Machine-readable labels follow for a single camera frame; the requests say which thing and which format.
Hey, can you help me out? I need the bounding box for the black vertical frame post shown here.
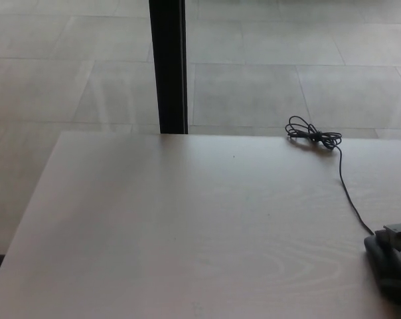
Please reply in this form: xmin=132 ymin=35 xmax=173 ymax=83
xmin=148 ymin=0 xmax=189 ymax=135

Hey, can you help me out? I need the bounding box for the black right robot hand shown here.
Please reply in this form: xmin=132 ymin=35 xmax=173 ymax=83
xmin=374 ymin=223 xmax=401 ymax=290

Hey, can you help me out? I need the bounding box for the black computer mouse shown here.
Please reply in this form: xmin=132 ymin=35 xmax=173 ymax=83
xmin=363 ymin=234 xmax=401 ymax=305

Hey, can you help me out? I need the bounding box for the black mouse cable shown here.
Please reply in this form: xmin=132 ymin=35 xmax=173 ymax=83
xmin=284 ymin=115 xmax=376 ymax=235

